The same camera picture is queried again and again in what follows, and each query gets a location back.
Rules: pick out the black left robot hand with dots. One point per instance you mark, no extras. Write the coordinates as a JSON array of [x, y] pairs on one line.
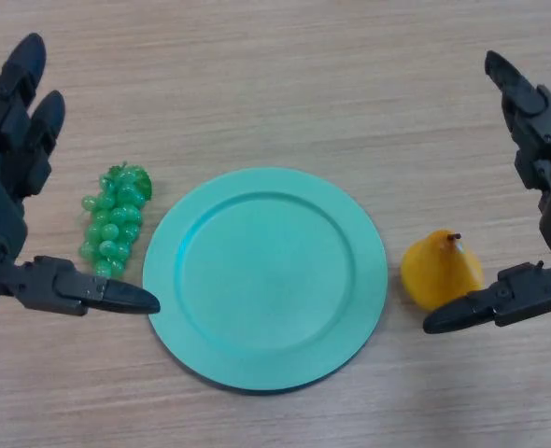
[[4, 200]]

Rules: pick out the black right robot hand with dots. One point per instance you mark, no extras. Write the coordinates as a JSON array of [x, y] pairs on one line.
[[548, 140]]

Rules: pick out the yellow pear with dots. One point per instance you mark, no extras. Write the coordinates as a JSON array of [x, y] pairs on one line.
[[436, 273]]

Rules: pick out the green round plate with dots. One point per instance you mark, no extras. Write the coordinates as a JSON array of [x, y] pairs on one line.
[[266, 280]]

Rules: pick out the green grape bunch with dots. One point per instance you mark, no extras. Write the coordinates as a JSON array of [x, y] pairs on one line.
[[114, 219]]

